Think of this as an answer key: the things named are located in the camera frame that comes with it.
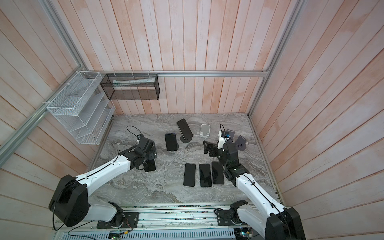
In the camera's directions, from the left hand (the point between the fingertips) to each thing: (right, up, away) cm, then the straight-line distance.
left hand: (148, 154), depth 87 cm
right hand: (+36, +8, -5) cm, 38 cm away
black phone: (+21, +15, +13) cm, 29 cm away
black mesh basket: (-17, +46, +17) cm, 52 cm away
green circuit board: (+52, -35, -17) cm, 65 cm away
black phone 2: (+24, -12, +1) cm, 27 cm away
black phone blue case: (+13, +7, +5) cm, 16 cm away
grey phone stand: (+58, +6, +8) cm, 59 cm away
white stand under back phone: (+36, +14, +20) cm, 43 cm away
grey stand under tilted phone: (+20, +7, +14) cm, 26 cm away
